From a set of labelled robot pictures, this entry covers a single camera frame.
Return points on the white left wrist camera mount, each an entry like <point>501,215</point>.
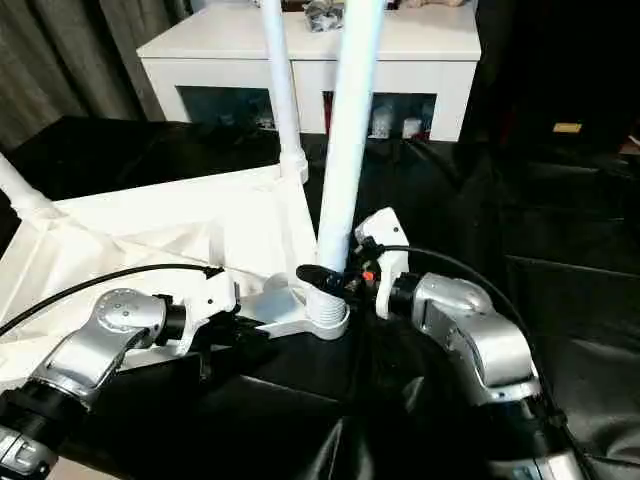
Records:
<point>205,300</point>

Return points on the white plastic bottle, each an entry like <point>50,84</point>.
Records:
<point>382,122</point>
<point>411,127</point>

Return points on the white plastic table top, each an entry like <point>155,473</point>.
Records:
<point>125,230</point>

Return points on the grey-green curtain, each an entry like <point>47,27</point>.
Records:
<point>65,60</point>

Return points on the small yellow label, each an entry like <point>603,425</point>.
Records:
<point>567,127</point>

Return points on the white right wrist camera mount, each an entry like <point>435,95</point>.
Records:
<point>387,230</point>

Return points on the black mat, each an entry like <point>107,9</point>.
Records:
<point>500,200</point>

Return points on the white cabinet with glass doors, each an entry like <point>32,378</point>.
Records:
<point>225,45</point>

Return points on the black and white bundle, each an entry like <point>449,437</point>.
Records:
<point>325,15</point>

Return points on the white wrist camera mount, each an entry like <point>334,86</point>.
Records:
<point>387,230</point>
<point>205,300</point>

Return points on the white plastic table leg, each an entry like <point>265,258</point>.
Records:
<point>282,90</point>
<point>17,187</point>
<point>350,125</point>

